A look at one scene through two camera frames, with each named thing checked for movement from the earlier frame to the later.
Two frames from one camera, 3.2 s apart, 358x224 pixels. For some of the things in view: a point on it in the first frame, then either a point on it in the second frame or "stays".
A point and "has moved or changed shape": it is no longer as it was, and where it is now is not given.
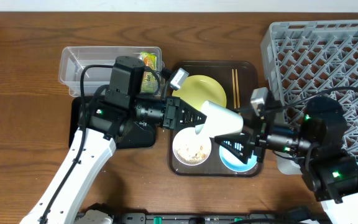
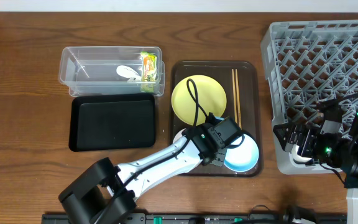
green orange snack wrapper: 149,78 stays
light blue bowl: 235,164 stays
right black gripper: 259,141 → 291,137
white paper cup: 219,121 has moved or changed shape
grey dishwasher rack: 307,60 stays
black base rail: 216,218 stays
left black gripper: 171,112 → 215,158
